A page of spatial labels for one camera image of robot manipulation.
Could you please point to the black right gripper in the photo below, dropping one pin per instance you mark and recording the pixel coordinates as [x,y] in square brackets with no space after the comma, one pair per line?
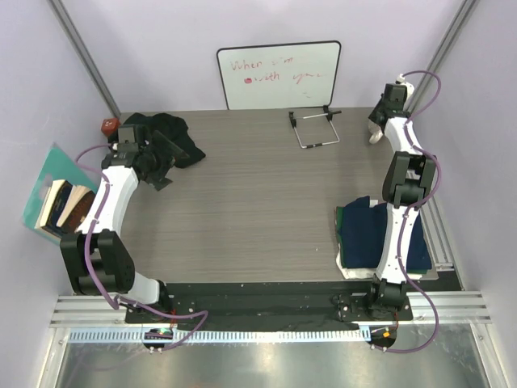
[372,115]

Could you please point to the navy folded t shirt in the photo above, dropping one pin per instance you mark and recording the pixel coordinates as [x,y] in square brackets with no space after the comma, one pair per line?
[363,234]

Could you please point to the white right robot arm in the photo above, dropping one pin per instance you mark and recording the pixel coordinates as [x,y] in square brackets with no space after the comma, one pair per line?
[407,183]

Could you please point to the small whiteboard with red writing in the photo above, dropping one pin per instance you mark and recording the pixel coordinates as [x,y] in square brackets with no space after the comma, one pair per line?
[277,76]

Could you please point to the teal plastic cutting board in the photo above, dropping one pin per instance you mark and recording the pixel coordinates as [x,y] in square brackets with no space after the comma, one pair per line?
[57,165]

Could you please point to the red brown die block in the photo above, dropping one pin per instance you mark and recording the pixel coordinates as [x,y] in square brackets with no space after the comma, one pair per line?
[109,126]

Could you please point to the orange brown cover book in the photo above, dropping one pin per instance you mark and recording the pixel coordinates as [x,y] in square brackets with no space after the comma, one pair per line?
[76,209]

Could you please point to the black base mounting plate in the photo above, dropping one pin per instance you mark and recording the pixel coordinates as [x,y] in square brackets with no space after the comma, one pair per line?
[287,306]

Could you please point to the black t shirt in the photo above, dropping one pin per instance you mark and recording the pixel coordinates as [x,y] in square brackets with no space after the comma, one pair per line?
[175,129]

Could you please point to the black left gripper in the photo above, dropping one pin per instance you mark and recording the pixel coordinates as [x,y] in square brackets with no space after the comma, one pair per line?
[157,179]

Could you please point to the blue cover book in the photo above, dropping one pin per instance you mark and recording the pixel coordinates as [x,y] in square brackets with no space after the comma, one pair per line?
[55,201]

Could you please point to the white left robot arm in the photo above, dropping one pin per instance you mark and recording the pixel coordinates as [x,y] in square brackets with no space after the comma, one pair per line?
[96,260]

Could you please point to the white mug orange inside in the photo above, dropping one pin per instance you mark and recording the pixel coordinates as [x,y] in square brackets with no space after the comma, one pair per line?
[376,132]

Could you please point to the black wire book stand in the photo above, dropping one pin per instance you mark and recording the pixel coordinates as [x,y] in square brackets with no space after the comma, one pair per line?
[309,131]

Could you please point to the white folded t shirt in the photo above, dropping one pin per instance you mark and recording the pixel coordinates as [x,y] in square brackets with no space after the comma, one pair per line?
[355,272]

